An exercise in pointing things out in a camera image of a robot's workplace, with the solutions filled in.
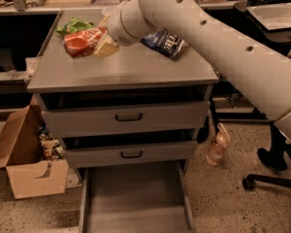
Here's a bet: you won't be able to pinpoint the black top drawer handle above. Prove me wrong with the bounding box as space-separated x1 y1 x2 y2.
114 114 143 122

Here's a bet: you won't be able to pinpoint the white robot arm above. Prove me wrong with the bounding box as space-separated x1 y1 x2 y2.
137 0 291 233

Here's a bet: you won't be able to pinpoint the grey drawer cabinet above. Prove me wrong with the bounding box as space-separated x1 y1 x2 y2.
27 6 220 180

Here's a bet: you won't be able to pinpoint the brown cardboard box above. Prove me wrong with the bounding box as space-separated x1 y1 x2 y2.
0 102 69 199

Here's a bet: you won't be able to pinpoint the green chip bag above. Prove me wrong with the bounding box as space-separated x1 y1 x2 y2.
54 17 94 36

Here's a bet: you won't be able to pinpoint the black middle drawer handle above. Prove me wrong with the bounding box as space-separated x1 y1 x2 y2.
120 150 143 159

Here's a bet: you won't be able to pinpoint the red coke can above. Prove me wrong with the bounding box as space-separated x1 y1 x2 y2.
64 27 106 58

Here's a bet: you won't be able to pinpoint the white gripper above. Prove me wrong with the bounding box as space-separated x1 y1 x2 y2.
93 0 152 58

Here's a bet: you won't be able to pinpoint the black office chair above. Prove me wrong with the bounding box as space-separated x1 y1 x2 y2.
242 123 291 190

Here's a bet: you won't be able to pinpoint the white bowl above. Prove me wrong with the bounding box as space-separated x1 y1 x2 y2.
102 6 116 16

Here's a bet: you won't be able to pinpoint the pink water bottle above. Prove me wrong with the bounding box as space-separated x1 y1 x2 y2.
206 123 231 166

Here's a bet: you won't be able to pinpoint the grey bottom drawer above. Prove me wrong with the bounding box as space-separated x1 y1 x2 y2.
79 161 196 233

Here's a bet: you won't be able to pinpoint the grey top drawer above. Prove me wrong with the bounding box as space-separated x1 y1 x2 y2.
35 84 214 138

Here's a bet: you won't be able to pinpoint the snack packets in box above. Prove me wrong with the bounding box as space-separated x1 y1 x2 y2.
38 123 64 161

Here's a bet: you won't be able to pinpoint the blue chip bag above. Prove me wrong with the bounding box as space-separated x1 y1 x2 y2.
141 30 184 58

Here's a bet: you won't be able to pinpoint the black drawer handle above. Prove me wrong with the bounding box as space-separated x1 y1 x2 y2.
120 150 143 159
114 114 143 122

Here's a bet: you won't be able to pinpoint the grey middle drawer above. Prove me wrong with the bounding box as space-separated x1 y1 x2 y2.
63 129 197 168

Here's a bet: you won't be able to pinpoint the grey drawer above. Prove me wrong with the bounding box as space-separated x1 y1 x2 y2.
63 129 197 168
79 161 196 233
35 84 214 138

